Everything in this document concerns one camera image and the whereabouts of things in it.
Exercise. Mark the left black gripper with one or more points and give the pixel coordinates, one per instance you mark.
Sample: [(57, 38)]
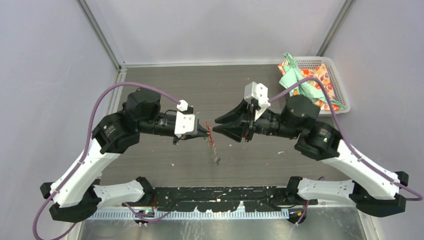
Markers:
[(201, 133)]

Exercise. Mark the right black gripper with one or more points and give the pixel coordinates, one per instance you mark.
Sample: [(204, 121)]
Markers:
[(236, 130)]

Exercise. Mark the red handled metal keyring holder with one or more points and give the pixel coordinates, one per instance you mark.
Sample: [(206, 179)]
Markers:
[(212, 148)]

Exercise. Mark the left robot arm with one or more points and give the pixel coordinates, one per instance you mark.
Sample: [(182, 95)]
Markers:
[(76, 196)]

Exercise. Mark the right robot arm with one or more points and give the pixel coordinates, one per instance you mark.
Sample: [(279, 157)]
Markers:
[(365, 189)]

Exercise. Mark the white plastic basket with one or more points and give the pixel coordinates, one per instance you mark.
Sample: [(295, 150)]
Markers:
[(311, 62)]

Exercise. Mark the orange patterned cloth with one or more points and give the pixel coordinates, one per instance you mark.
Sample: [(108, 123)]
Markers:
[(321, 94)]

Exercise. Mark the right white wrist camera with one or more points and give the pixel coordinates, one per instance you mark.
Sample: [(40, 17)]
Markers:
[(256, 94)]

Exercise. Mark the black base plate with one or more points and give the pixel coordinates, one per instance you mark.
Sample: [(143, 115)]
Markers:
[(219, 199)]

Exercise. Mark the aluminium rail frame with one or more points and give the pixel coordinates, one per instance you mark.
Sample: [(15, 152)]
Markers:
[(343, 195)]

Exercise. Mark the white slotted cable duct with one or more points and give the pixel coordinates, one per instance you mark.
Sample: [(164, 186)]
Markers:
[(238, 214)]

